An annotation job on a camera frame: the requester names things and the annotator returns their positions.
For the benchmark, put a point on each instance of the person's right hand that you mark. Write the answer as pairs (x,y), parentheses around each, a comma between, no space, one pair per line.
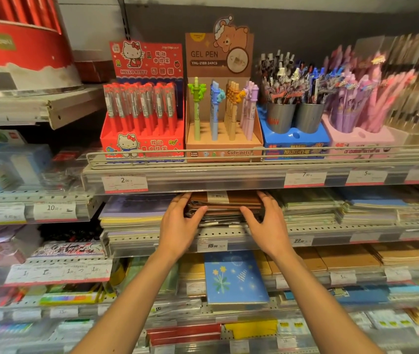
(271,232)

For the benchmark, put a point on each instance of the person's left hand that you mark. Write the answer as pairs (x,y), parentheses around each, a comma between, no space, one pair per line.
(175,228)

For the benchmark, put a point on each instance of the person's right thumb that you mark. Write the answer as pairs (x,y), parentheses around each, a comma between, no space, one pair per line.
(248,214)

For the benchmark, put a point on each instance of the person's left thumb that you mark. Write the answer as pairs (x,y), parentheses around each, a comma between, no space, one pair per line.
(191,220)

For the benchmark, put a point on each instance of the stack of brown notebooks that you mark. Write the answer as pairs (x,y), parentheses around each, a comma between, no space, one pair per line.
(224,206)

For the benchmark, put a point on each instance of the person's right forearm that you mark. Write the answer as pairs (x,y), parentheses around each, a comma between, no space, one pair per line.
(323,309)

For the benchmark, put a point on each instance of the person's left forearm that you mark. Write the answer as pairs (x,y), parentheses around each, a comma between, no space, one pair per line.
(132,305)

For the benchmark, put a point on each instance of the white red price label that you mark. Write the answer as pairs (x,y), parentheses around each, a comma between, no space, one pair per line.
(305,179)
(55,212)
(124,184)
(366,177)
(212,245)

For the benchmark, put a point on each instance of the stack of purple notebooks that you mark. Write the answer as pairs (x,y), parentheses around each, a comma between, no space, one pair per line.
(132,213)

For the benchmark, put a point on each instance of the stack of green notebooks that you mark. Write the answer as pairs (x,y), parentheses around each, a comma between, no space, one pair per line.
(309,206)

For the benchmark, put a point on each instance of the blue flower notebook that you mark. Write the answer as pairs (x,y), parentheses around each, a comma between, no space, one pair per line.
(233,278)

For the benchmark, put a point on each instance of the blue pen holder stand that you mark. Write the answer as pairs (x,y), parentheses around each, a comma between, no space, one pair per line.
(294,141)

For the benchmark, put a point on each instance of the red cat pen display box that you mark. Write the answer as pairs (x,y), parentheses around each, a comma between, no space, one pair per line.
(143,141)

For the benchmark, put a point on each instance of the stack of kraft notebooks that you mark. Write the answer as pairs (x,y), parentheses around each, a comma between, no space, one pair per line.
(338,256)

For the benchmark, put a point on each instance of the grey metal pen cup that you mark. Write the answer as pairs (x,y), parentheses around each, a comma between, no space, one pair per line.
(280,117)
(308,117)

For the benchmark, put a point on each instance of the bunch of purple animal pens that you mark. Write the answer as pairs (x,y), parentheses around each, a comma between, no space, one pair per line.
(250,110)

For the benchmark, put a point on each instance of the bunch of yellow giraffe pens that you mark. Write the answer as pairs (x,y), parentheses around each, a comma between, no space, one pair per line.
(232,110)

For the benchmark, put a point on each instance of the blue animal gel pen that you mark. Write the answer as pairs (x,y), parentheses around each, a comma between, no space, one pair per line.
(215,110)

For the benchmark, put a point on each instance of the stack of red notebooks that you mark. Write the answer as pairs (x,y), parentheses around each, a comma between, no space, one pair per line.
(183,333)

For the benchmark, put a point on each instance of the green animal gel pen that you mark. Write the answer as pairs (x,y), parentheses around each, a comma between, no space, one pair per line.
(197,106)

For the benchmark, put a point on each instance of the yellow notebook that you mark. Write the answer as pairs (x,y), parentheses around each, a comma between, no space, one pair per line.
(250,329)

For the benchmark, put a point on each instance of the stack of blue notebooks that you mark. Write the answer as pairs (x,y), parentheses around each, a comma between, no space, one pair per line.
(371,206)

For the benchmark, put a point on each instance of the row of red pens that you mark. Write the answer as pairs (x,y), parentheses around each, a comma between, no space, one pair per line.
(141,106)

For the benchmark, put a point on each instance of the graffiti print notebook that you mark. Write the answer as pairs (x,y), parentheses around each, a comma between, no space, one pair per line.
(69,249)

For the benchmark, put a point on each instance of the pink pen holder stand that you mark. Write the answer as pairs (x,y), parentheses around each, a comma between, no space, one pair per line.
(360,141)

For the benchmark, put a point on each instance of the bunch of black white pens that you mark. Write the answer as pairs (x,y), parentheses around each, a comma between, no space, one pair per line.
(279,81)

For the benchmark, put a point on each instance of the dark blue notebook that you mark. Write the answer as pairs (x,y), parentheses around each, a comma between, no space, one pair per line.
(360,294)

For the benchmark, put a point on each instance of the rainbow stationery packet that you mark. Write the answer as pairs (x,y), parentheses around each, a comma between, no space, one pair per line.
(70,297)

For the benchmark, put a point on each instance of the bunch of blue pens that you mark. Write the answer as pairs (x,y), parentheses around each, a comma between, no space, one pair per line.
(314,82)

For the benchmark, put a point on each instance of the brown bear pen display box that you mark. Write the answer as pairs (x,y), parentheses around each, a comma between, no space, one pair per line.
(218,55)

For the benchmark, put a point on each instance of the bunch of pink purple pens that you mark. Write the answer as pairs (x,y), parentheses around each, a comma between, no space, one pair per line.
(360,95)

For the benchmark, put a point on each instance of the clear plastic box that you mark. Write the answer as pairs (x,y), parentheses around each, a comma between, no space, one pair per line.
(21,167)

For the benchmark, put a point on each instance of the white shelf board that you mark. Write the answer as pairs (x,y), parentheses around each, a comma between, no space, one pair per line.
(40,106)

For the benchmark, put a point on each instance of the slotted metal shelf upright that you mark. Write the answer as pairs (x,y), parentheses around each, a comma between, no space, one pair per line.
(124,18)

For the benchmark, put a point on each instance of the row of packaged pens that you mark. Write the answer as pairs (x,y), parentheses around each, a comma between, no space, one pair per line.
(415,81)

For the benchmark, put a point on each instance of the red round display drum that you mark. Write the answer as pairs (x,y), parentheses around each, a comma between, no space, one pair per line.
(18,44)

